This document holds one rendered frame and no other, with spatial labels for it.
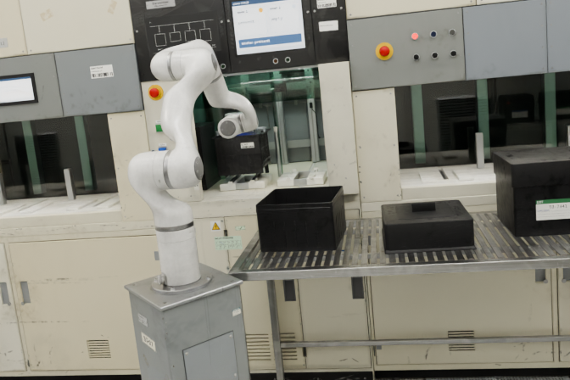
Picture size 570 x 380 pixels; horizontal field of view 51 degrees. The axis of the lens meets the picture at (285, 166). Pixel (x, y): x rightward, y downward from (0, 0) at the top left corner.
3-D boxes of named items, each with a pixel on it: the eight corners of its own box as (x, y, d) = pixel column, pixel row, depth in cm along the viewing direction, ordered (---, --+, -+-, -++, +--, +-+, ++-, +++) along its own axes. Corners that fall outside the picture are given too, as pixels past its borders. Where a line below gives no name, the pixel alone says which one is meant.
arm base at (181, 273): (168, 299, 174) (159, 238, 171) (142, 284, 190) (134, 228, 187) (223, 281, 185) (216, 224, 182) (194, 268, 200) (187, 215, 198)
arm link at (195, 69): (158, 196, 185) (206, 193, 181) (140, 180, 175) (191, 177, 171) (180, 64, 207) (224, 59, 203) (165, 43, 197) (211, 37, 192)
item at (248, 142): (215, 185, 273) (208, 116, 268) (226, 176, 293) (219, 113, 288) (267, 181, 270) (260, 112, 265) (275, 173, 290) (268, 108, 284)
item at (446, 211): (384, 254, 195) (382, 215, 193) (381, 230, 224) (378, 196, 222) (477, 249, 191) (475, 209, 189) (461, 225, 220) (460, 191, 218)
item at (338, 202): (278, 230, 238) (274, 188, 235) (347, 228, 231) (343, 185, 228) (259, 252, 211) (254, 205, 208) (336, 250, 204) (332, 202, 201)
